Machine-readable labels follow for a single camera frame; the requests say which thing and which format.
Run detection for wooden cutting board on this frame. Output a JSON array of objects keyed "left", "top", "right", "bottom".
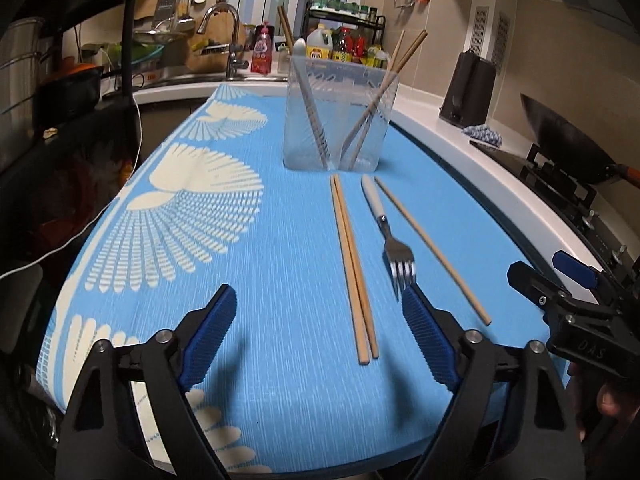
[{"left": 185, "top": 10, "right": 248, "bottom": 75}]

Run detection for metal grater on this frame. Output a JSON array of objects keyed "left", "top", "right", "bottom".
[{"left": 152, "top": 0, "right": 176, "bottom": 31}]

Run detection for stacked steel pots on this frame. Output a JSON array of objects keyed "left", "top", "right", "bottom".
[{"left": 0, "top": 16, "right": 48, "bottom": 171}]

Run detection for black shelf rack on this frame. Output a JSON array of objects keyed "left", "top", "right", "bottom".
[{"left": 0, "top": 0, "right": 201, "bottom": 311}]

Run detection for green bowl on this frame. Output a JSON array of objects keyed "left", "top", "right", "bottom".
[{"left": 127, "top": 42, "right": 166, "bottom": 63}]

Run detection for white ceramic spoon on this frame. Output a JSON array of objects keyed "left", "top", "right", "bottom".
[{"left": 292, "top": 37, "right": 332, "bottom": 170}]

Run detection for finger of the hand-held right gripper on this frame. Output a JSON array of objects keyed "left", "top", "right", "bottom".
[
  {"left": 506, "top": 261, "right": 573, "bottom": 313},
  {"left": 552, "top": 250, "right": 623, "bottom": 293}
]

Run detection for blue patterned tablecloth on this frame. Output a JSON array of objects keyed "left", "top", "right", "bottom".
[{"left": 37, "top": 82, "right": 586, "bottom": 478}]

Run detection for black spice rack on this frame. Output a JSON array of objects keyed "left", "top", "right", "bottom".
[{"left": 302, "top": 1, "right": 387, "bottom": 68}]

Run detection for person's right hand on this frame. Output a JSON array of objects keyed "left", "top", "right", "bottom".
[{"left": 567, "top": 364, "right": 640, "bottom": 443}]

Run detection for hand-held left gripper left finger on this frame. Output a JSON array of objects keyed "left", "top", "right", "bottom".
[{"left": 55, "top": 283, "right": 238, "bottom": 480}]

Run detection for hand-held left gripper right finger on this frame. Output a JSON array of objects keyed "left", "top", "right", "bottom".
[{"left": 400, "top": 284, "right": 587, "bottom": 480}]

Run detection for cooking oil jug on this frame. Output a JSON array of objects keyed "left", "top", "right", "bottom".
[{"left": 306, "top": 29, "right": 334, "bottom": 61}]

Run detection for row of spice jars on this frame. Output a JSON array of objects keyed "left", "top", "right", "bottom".
[{"left": 311, "top": 0, "right": 378, "bottom": 17}]

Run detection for checkered dish cloth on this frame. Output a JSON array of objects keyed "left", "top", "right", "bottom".
[{"left": 461, "top": 124, "right": 502, "bottom": 148}]

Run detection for black wok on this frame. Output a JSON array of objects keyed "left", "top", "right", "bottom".
[{"left": 520, "top": 92, "right": 640, "bottom": 186}]

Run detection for black electric kettle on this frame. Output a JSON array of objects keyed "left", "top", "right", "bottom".
[{"left": 439, "top": 50, "right": 497, "bottom": 128}]

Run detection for black pan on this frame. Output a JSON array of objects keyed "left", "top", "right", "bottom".
[{"left": 37, "top": 64, "right": 106, "bottom": 121}]

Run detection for clear plastic utensil holder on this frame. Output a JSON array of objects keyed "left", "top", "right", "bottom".
[{"left": 282, "top": 54, "right": 399, "bottom": 172}]

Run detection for gas stove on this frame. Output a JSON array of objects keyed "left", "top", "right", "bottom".
[{"left": 470, "top": 137, "right": 640, "bottom": 281}]

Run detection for wall vent grille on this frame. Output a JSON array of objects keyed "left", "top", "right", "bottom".
[
  {"left": 472, "top": 6, "right": 490, "bottom": 56},
  {"left": 495, "top": 10, "right": 512, "bottom": 63}
]

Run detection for pink dish soap bottle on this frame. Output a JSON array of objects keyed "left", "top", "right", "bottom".
[{"left": 251, "top": 22, "right": 277, "bottom": 75}]

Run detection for red sauce bottles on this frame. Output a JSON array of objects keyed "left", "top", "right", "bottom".
[{"left": 331, "top": 27, "right": 368, "bottom": 65}]

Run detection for steel kitchen faucet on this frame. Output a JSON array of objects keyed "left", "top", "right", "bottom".
[{"left": 197, "top": 2, "right": 249, "bottom": 81}]

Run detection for steel fork with pale handle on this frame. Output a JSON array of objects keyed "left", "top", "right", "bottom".
[{"left": 361, "top": 175, "right": 417, "bottom": 303}]

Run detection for white cable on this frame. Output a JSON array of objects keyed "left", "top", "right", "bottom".
[{"left": 0, "top": 47, "right": 143, "bottom": 281}]

